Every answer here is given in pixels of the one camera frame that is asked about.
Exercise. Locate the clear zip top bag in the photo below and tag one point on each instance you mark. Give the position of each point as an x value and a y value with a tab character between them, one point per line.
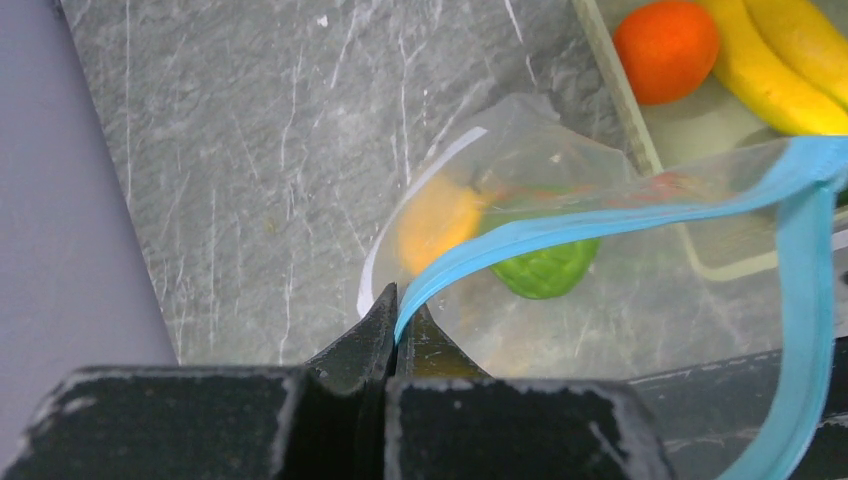
641	309

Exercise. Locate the black mounting rail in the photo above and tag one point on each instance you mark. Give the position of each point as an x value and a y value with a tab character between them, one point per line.
708	414

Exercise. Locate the orange fruit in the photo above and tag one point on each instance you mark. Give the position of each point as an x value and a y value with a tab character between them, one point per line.
667	49

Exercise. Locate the pale green perforated basket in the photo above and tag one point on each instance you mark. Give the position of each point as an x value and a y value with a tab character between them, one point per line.
709	122

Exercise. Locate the yellow banana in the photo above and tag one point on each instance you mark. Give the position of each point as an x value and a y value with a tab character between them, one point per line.
754	74

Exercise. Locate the yellow bell pepper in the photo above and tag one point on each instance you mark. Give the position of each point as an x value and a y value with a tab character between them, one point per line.
440	216

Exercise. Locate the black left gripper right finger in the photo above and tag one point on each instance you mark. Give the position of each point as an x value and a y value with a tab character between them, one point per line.
447	419

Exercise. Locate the green lime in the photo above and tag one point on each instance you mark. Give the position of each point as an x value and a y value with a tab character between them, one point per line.
543	274

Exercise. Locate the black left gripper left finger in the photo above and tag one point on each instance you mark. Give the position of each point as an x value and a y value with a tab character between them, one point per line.
322	419

